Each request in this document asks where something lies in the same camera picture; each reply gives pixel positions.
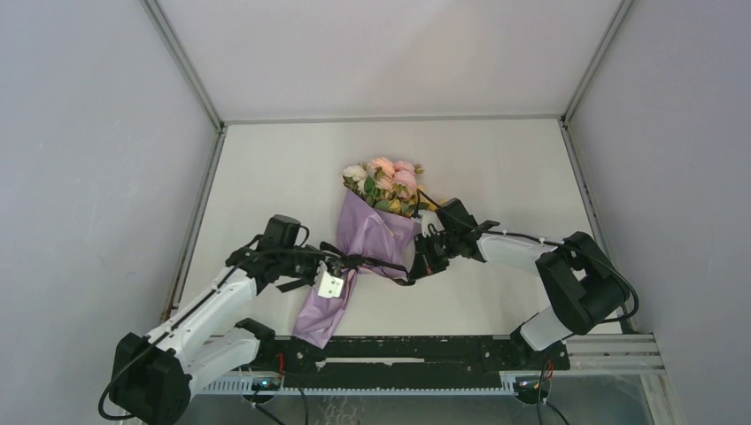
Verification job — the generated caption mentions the pink wrapping paper sheet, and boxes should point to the pink wrapping paper sheet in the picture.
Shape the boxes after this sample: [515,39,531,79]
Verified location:
[292,190,421,349]

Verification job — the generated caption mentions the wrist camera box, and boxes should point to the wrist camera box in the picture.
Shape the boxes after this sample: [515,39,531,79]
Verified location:
[314,262,345,299]
[418,210,440,237]

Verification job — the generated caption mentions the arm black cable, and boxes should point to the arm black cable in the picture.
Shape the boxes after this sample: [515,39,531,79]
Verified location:
[97,225,329,425]
[413,187,640,425]

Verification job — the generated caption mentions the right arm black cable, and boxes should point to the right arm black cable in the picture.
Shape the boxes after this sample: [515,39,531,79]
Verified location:
[413,187,640,425]

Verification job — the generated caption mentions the yellow fake flower stem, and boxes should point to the yellow fake flower stem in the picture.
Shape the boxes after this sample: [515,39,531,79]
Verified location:
[385,185,440,217]

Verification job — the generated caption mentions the black strap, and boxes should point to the black strap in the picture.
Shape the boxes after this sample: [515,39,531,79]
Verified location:
[275,240,418,295]

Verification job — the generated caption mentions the white cable duct strip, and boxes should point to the white cable duct strip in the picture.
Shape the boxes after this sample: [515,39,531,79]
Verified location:
[196,375,517,396]

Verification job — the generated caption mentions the pink fake flower stem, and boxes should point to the pink fake flower stem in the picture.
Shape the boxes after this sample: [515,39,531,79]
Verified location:
[362,157,424,202]

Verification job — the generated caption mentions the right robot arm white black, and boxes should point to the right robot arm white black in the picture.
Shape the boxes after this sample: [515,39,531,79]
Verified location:
[408,198,639,368]

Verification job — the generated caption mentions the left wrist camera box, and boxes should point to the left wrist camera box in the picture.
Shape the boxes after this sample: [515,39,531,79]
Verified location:
[314,262,345,299]

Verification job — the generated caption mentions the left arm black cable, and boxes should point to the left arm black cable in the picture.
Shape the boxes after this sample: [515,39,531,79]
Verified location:
[97,225,329,425]

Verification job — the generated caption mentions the white fake flower stem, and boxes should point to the white fake flower stem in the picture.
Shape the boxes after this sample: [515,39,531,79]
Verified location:
[343,164,368,193]

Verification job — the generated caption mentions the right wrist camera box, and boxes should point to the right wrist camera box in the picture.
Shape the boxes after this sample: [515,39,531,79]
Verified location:
[418,210,440,237]

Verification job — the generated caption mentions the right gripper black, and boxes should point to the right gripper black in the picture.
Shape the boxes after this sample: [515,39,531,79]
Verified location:
[408,230,460,281]

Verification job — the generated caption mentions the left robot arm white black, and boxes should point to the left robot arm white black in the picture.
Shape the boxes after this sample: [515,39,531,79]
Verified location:
[97,214,341,424]

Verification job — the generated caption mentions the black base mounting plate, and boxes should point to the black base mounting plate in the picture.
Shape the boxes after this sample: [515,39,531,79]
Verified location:
[239,336,570,389]

